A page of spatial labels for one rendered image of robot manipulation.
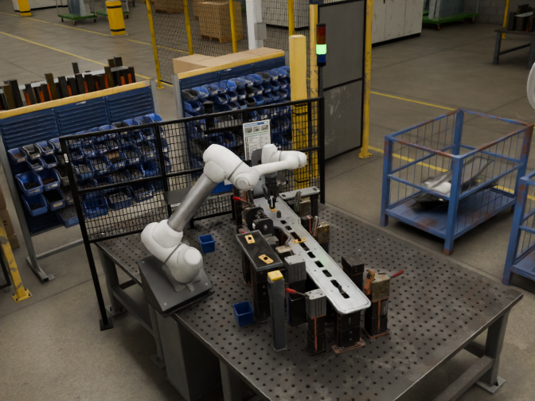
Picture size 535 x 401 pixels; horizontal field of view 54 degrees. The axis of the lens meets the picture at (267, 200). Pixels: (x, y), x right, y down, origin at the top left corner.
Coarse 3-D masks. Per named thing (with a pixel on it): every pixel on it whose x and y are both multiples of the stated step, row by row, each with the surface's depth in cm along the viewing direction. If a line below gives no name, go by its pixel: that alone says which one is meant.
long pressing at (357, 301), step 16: (288, 208) 354; (288, 224) 335; (288, 240) 317; (304, 256) 300; (320, 256) 300; (320, 272) 285; (336, 272) 285; (320, 288) 272; (336, 288) 272; (352, 288) 271; (336, 304) 260; (352, 304) 259; (368, 304) 259
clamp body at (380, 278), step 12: (384, 276) 269; (372, 288) 266; (384, 288) 269; (372, 300) 269; (384, 300) 272; (372, 312) 273; (384, 312) 279; (372, 324) 276; (384, 324) 279; (372, 336) 280
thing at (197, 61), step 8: (264, 48) 696; (184, 56) 671; (192, 56) 668; (200, 56) 665; (208, 56) 662; (224, 56) 657; (232, 56) 654; (240, 56) 651; (248, 56) 649; (176, 64) 660; (184, 64) 647; (192, 64) 634; (200, 64) 622; (208, 64) 619; (216, 64) 617; (176, 72) 667
